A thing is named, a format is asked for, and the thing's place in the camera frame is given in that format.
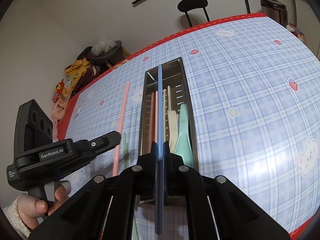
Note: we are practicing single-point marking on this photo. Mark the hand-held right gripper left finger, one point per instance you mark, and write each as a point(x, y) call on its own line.
point(153, 152)

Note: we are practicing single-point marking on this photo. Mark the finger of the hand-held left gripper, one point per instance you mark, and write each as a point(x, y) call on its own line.
point(105, 140)

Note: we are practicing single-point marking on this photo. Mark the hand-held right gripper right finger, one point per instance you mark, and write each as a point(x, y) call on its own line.
point(167, 152)

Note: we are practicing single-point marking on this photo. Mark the green spoon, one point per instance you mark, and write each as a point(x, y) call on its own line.
point(183, 135)

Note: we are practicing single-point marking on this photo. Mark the beige spoon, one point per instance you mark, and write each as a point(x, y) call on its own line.
point(172, 125)

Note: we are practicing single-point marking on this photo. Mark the pink chopstick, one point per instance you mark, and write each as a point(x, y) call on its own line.
point(122, 117)
point(152, 122)

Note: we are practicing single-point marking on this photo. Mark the beige chopstick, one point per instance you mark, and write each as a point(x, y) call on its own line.
point(164, 110)
point(168, 97)

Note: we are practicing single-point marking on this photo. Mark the blue chopstick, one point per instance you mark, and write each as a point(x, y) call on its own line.
point(160, 105)

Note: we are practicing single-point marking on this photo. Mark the perforated metal utensil tray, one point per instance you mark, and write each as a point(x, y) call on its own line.
point(186, 85)

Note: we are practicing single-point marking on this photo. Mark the person's left hand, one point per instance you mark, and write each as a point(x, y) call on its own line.
point(37, 210)

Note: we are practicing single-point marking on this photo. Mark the small white paper card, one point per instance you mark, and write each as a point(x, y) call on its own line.
point(79, 110)

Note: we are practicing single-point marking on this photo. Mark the pale pink packet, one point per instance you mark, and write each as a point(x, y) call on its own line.
point(62, 105)

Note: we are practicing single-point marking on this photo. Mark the dark red snack bag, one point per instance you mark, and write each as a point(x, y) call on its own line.
point(87, 80)

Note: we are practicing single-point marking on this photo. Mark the orange snack bag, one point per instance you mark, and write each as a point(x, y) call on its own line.
point(58, 90)

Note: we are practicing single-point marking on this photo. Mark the yellow snack bags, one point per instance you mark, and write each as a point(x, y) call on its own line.
point(75, 72)

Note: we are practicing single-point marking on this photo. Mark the grey wooden-legged stool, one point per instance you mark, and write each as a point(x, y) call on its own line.
point(110, 55)

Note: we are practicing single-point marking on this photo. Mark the dark cloth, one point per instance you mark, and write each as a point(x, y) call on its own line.
point(86, 52)

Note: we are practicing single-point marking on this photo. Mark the clear plastic bag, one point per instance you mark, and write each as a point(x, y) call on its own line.
point(103, 45)

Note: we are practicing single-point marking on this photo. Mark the blue plaid table mat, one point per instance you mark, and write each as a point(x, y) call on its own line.
point(250, 92)

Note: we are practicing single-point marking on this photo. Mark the black round-back chair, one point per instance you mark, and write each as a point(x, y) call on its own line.
point(192, 5)

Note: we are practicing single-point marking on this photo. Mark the colourful small box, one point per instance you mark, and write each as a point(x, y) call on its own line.
point(296, 31)

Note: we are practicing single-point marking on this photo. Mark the brown rice cooker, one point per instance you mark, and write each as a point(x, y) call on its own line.
point(273, 10)

